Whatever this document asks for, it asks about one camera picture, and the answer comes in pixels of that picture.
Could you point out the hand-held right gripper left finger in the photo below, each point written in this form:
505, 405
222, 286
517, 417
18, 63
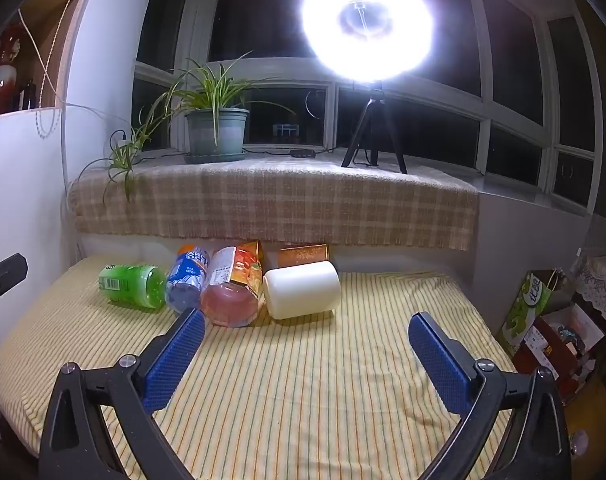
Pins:
175, 357

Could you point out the red vase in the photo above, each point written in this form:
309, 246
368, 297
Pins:
0, 80

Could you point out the green pot saucer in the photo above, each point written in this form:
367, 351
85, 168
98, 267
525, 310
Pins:
215, 158

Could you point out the pink bottle with orange label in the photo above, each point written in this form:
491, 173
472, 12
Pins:
233, 290

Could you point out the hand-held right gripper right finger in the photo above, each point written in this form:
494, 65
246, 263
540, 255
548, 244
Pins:
440, 367

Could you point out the dark bottle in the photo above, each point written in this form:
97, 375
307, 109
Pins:
28, 95

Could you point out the orange box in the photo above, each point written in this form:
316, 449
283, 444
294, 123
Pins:
303, 255

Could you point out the red cardboard box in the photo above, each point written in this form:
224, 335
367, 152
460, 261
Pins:
548, 345

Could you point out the beige plaid cloth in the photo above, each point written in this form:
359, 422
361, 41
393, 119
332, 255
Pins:
283, 200

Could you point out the black tripod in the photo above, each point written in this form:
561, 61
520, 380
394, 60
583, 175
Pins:
375, 120

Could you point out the potted spider plant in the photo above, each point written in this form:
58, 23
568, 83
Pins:
217, 130

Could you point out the blue label plastic bottle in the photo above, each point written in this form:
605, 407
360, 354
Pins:
188, 280

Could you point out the white cup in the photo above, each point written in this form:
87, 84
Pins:
303, 290

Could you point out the white lace cloth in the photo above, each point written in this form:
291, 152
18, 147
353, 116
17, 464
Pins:
603, 285

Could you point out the yellow striped bed sheet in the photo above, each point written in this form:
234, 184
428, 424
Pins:
293, 400

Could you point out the green paper bag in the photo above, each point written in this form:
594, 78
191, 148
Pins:
528, 310

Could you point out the green plastic bottle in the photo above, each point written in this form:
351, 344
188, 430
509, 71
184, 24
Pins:
133, 285

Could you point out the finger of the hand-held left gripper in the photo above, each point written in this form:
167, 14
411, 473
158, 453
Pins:
5, 272

